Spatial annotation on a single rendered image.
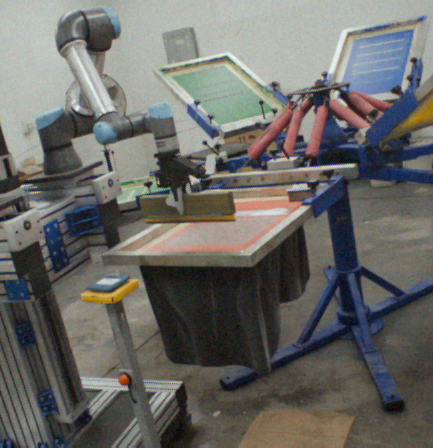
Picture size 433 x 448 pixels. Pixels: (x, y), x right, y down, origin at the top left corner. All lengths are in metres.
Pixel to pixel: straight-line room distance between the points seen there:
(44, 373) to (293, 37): 5.03
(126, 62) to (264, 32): 1.92
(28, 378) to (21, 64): 4.70
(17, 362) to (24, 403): 0.18
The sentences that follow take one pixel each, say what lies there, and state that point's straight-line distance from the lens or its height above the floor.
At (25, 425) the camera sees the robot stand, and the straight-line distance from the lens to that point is 2.62.
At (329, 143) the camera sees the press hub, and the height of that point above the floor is 1.04.
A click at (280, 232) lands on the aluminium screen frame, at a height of 0.98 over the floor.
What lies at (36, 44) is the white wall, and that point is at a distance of 6.94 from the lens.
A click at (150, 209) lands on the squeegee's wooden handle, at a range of 2.12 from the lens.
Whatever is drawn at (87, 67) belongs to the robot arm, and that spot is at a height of 1.61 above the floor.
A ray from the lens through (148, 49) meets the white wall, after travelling 7.71.
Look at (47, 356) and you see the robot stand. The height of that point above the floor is 0.62.
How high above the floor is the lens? 1.56
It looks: 16 degrees down
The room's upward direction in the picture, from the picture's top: 12 degrees counter-clockwise
